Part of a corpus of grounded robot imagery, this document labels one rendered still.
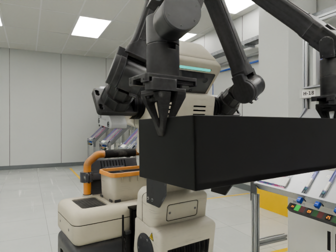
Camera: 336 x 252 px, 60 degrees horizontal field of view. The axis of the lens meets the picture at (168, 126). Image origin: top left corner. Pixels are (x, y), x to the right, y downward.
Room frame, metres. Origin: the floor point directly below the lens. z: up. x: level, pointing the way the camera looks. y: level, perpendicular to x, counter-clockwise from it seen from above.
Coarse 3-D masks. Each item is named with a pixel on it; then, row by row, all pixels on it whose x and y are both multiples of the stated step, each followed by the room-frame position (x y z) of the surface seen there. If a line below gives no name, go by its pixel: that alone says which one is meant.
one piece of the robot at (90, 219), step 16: (64, 208) 1.10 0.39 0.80; (80, 208) 1.05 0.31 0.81; (96, 208) 1.05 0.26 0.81; (112, 208) 1.08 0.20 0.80; (128, 208) 1.10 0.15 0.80; (64, 224) 1.08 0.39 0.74; (80, 224) 1.00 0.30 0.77; (96, 224) 1.03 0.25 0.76; (112, 224) 1.07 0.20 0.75; (128, 224) 1.10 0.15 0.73; (64, 240) 1.10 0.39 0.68; (80, 240) 1.00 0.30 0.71; (96, 240) 1.04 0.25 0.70; (112, 240) 1.08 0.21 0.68; (128, 240) 1.09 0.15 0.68
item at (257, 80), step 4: (248, 76) 0.99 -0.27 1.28; (252, 76) 0.98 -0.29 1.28; (256, 76) 0.99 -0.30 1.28; (252, 80) 0.95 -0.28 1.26; (256, 80) 0.97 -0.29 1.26; (260, 80) 0.98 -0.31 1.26; (256, 84) 0.95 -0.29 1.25; (260, 84) 0.97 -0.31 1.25; (260, 88) 0.97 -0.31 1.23; (260, 92) 0.99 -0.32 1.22; (256, 96) 0.99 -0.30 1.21
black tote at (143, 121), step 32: (192, 128) 0.43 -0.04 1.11; (224, 128) 0.46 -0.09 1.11; (256, 128) 0.50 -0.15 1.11; (288, 128) 0.55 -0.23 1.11; (320, 128) 0.62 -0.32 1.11; (160, 160) 0.50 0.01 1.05; (192, 160) 0.43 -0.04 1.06; (224, 160) 0.46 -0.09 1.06; (256, 160) 0.50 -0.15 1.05; (288, 160) 0.55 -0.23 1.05; (320, 160) 0.62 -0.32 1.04
